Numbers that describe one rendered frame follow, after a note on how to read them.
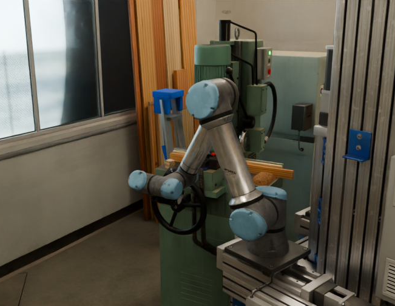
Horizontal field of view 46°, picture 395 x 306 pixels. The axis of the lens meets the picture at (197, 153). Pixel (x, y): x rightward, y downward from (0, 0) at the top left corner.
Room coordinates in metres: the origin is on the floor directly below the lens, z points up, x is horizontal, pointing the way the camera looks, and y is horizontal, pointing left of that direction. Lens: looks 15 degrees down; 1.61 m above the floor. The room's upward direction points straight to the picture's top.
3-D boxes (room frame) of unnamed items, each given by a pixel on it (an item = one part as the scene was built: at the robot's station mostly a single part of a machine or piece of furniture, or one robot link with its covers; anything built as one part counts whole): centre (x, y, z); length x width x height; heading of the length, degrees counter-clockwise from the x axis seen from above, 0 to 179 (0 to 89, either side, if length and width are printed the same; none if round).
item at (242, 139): (2.35, -0.24, 1.02); 0.12 x 0.03 x 0.12; 152
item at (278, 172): (2.25, -0.15, 0.92); 0.67 x 0.02 x 0.04; 62
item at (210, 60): (2.29, -0.07, 1.35); 0.18 x 0.18 x 0.31
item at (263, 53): (2.51, -0.35, 1.40); 0.10 x 0.06 x 0.16; 152
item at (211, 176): (2.09, -0.04, 0.92); 0.15 x 0.13 x 0.09; 62
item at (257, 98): (2.41, -0.31, 1.23); 0.09 x 0.08 x 0.15; 152
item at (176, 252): (2.40, -0.13, 0.36); 0.58 x 0.45 x 0.71; 152
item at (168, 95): (3.19, 0.15, 0.58); 0.27 x 0.25 x 1.16; 59
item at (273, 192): (1.55, -0.25, 0.98); 0.13 x 0.12 x 0.14; 149
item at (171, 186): (1.64, 0.11, 1.03); 0.11 x 0.11 x 0.08; 59
